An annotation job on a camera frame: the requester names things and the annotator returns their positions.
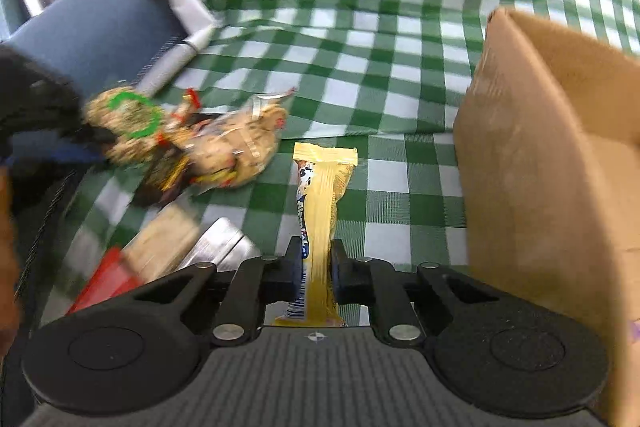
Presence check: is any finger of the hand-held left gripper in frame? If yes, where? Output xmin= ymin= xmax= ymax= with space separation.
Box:
xmin=60 ymin=122 xmax=121 ymax=164

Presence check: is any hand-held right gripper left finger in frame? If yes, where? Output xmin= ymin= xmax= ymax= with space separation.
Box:
xmin=131 ymin=238 xmax=306 ymax=348

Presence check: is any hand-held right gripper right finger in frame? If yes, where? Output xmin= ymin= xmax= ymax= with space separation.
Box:
xmin=330 ymin=238 xmax=507 ymax=348

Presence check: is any clear cookie packet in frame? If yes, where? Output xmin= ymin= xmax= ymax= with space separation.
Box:
xmin=82 ymin=89 xmax=167 ymax=166
xmin=184 ymin=91 xmax=297 ymax=190

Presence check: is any yellow snack bar packet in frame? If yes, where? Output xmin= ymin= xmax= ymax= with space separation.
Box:
xmin=274 ymin=142 xmax=359 ymax=328

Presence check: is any dark brown cracker packet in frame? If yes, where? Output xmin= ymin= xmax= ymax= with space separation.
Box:
xmin=132 ymin=147 xmax=195 ymax=208

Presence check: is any brown cardboard box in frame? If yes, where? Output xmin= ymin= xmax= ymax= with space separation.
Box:
xmin=452 ymin=7 xmax=640 ymax=427

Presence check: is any person's left forearm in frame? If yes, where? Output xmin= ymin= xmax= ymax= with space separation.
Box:
xmin=0 ymin=167 xmax=23 ymax=350

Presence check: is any silver foil snack packet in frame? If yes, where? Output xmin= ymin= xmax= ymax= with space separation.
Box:
xmin=177 ymin=217 xmax=263 ymax=274

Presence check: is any grey marker pen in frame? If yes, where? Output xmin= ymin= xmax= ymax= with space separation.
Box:
xmin=132 ymin=27 xmax=224 ymax=98

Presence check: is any tan snack packet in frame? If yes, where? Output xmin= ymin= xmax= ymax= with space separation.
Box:
xmin=122 ymin=204 xmax=202 ymax=281

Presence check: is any red snack packet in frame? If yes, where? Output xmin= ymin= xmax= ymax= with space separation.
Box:
xmin=67 ymin=247 xmax=144 ymax=315

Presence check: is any green checked tablecloth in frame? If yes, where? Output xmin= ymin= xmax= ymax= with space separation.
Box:
xmin=65 ymin=0 xmax=640 ymax=328

